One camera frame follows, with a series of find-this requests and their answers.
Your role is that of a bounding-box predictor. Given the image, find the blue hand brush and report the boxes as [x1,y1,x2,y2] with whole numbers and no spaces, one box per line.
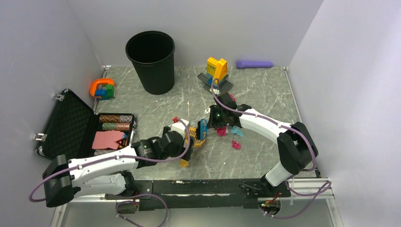
[195,119,208,140]

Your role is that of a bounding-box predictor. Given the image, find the orange ring toy blocks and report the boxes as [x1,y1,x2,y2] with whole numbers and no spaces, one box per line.
[89,78,116,100]

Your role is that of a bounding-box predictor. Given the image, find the light blue paper scrap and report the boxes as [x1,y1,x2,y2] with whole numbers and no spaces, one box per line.
[229,126,244,137]

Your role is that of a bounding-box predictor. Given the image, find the black poker chip case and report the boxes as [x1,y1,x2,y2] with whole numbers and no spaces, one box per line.
[34,89,137,160]

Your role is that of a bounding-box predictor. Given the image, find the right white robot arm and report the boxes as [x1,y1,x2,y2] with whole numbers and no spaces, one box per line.
[208,93,318,197]

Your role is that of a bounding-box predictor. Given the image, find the yellow toy brick tower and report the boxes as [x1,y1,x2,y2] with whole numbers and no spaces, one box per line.
[197,57,233,95]

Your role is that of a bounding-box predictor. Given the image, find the yellow slotted scoop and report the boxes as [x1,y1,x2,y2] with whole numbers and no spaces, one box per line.
[179,127,207,167]

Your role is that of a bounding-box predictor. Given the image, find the black plastic bucket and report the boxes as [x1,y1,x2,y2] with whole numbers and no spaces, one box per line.
[125,31,175,95]

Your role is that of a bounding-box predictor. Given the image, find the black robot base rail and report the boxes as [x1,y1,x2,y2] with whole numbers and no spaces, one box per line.
[105,178,292,211]

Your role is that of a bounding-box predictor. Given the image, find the pink playing cards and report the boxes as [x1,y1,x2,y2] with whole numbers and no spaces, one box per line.
[92,131,125,150]

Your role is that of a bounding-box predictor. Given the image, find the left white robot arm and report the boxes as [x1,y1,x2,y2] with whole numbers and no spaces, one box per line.
[42,118,191,208]

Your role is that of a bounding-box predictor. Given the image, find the purple cylinder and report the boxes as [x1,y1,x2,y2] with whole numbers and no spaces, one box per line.
[235,60,274,69]

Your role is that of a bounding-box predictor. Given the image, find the large magenta paper scrap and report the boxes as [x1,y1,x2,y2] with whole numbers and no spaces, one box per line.
[216,127,227,137]

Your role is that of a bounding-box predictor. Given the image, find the far magenta paper scrap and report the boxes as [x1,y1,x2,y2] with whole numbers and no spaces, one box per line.
[230,94,236,102]

